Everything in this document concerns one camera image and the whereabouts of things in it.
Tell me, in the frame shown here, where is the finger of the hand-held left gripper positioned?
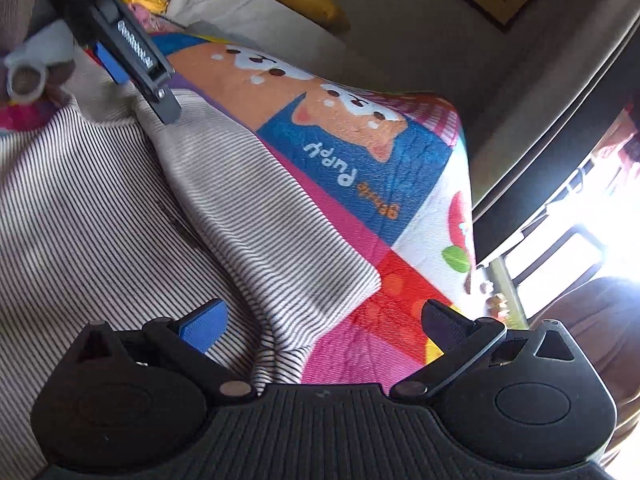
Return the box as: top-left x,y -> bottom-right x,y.
94,41 -> 132,85
80,0 -> 184,124

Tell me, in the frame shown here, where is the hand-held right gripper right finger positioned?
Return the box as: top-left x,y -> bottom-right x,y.
390,300 -> 577,404

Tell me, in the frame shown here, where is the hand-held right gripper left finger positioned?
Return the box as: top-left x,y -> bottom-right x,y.
75,299 -> 257,404

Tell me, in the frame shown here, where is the striped grey garment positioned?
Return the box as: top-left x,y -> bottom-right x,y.
0,67 -> 382,480

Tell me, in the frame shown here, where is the person's left hand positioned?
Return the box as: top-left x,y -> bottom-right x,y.
0,0 -> 77,107

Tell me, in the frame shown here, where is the beige cloth on chair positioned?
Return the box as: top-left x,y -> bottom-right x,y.
529,277 -> 640,467

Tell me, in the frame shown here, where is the colourful cartoon printed mat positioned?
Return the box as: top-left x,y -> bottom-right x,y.
0,30 -> 477,397

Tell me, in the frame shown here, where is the black window frame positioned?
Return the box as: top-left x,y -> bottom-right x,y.
492,105 -> 640,332

